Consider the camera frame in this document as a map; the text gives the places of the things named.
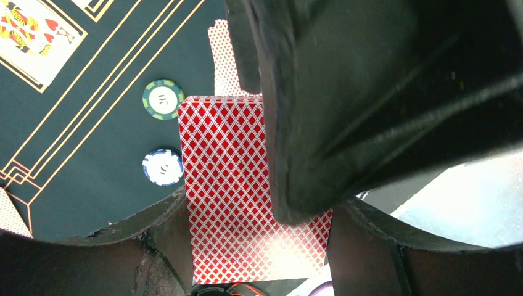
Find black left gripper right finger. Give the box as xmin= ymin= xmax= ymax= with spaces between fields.
xmin=327 ymin=199 xmax=522 ymax=295

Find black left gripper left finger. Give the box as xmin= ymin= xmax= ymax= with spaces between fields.
xmin=1 ymin=187 xmax=193 ymax=295

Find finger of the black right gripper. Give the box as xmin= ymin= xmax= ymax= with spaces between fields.
xmin=253 ymin=1 xmax=522 ymax=225
xmin=224 ymin=0 xmax=261 ymax=94

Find red-backed card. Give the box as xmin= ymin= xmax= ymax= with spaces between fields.
xmin=207 ymin=19 xmax=253 ymax=96

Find white-blue poker chip stack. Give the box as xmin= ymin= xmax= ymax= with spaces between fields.
xmin=142 ymin=149 xmax=183 ymax=186

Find red-backed cards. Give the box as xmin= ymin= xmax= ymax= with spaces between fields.
xmin=1 ymin=188 xmax=33 ymax=238

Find face-up community card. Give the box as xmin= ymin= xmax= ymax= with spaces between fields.
xmin=1 ymin=1 xmax=88 ymax=93

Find green poker table mat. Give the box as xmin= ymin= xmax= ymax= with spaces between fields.
xmin=1 ymin=1 xmax=226 ymax=241

